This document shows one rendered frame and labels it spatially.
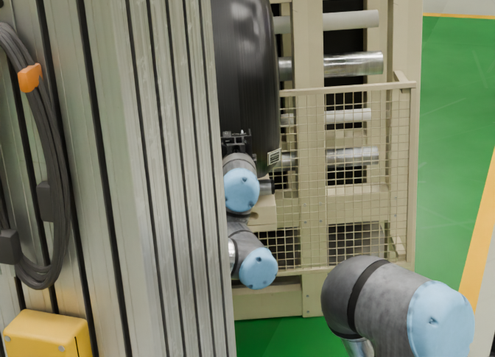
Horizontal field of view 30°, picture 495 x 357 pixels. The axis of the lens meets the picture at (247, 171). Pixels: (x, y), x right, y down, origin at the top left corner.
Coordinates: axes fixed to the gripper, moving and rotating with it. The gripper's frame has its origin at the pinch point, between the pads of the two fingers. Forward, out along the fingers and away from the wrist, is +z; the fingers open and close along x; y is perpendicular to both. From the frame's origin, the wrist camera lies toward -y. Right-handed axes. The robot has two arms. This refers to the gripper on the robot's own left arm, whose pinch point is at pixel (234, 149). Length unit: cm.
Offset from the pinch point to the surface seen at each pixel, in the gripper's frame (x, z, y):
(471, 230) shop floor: -103, 168, -100
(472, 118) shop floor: -137, 287, -85
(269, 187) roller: -9.2, 38.5, -24.3
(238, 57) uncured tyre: -2.7, 24.5, 15.9
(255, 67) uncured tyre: -6.9, 23.9, 13.1
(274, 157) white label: -10.6, 29.8, -12.9
